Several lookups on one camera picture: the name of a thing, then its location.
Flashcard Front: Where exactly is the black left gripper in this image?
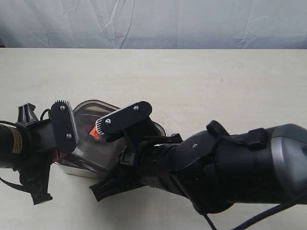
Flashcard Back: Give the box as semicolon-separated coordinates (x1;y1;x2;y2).
17;103;55;205

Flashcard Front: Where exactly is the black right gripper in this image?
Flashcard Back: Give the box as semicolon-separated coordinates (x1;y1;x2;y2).
90;133;188;202

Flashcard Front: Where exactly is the steel two-compartment lunch box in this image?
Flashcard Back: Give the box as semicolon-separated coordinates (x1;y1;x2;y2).
54;121;166;180

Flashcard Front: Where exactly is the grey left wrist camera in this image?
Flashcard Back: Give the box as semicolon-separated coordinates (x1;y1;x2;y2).
50;100;78;154

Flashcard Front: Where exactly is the dark transparent lunch box lid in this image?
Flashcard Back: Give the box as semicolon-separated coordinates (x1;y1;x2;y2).
50;100;166;175

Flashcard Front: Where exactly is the black and grey right robot arm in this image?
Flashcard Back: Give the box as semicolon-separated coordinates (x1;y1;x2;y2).
91;122;307;214

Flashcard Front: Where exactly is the blue-grey backdrop cloth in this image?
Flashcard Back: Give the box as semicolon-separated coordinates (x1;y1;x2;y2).
0;0;307;49

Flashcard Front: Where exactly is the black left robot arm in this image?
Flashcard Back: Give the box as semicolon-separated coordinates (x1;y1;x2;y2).
0;103;57;205

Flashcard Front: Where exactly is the black left camera cable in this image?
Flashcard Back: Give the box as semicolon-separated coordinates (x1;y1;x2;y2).
0;109;52;195

